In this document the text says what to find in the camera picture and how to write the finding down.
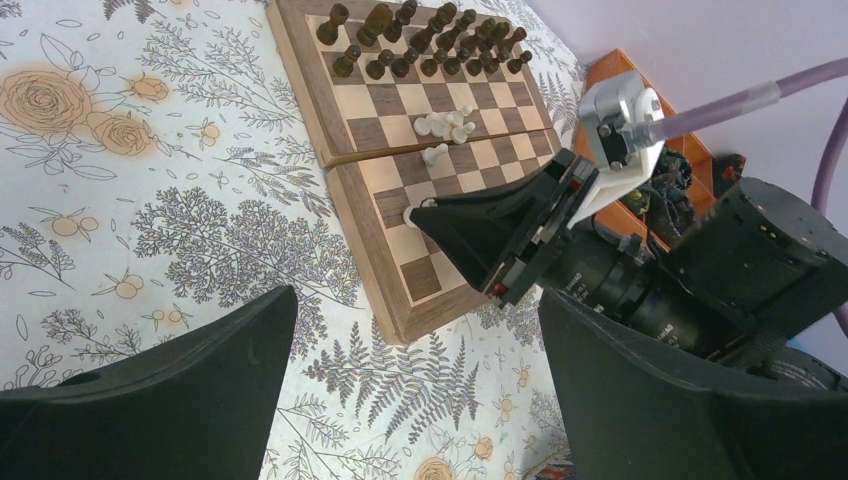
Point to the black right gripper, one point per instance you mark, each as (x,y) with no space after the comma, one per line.
(503,240)

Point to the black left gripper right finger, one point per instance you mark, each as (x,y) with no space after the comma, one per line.
(635,408)

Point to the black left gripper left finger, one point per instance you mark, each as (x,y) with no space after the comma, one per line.
(200,406)

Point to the orange compartment tray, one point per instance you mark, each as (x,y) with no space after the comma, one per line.
(629,215)

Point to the white chess queen piece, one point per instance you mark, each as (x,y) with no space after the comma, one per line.
(409,218)

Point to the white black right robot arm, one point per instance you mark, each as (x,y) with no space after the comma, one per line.
(757,269)

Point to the white pawn cluster piece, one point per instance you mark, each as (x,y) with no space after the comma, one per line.
(457,118)
(423,126)
(460,134)
(442,124)

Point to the wooden chess board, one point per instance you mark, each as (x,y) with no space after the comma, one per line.
(362,132)

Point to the white chess pawn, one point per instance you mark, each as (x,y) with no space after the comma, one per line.
(431,155)

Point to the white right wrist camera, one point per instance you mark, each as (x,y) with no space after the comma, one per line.
(614,114)

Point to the dark chess piece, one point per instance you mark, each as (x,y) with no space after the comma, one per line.
(376,68)
(515,65)
(421,40)
(402,18)
(327,32)
(343,66)
(374,24)
(402,65)

